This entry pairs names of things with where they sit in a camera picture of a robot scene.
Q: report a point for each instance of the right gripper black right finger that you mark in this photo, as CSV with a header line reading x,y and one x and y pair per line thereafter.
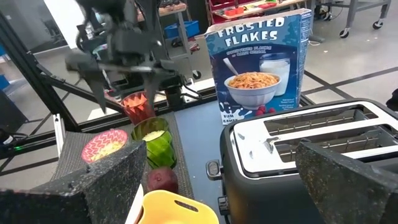
x,y
351,196

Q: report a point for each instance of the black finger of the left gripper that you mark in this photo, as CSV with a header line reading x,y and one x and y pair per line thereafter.
x,y
90,74
152,88

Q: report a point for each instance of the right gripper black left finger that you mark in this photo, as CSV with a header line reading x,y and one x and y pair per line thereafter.
x,y
77,202

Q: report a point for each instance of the red faceted glass cup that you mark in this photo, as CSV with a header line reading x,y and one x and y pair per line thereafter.
x,y
136,109

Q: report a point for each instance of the patterned bowl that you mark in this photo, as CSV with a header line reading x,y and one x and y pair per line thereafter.
x,y
104,144

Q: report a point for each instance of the red apple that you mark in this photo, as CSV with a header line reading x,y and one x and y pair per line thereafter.
x,y
162,180

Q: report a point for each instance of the yellow plastic basket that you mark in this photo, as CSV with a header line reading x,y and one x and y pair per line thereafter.
x,y
174,211

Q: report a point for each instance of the blue Frosted Flakes cereal box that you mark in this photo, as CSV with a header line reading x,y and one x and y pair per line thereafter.
x,y
258,40

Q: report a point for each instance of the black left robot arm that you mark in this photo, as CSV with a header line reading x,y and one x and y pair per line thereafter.
x,y
109,12

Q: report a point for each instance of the grey shelf cart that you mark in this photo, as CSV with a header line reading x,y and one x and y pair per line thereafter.
x,y
183,49

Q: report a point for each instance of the blue storage bin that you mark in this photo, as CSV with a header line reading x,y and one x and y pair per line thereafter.
x,y
182,29

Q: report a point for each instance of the pale round plate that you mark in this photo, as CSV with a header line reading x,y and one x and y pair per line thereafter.
x,y
135,205

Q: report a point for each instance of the green faceted glass cup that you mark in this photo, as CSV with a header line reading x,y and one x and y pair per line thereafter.
x,y
158,149

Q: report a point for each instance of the grey woven placemat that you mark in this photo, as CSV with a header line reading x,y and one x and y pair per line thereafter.
x,y
183,149

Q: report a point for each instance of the black and silver toaster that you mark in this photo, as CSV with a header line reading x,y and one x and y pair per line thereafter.
x,y
258,193

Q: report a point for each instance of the workbench with red bins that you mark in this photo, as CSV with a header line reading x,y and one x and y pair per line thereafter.
x,y
248,7

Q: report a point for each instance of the grey metal cart on wheels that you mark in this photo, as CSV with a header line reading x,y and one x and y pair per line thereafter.
x,y
354,12

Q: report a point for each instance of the white frame bracket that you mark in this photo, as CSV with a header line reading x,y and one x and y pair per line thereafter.
x,y
59,133

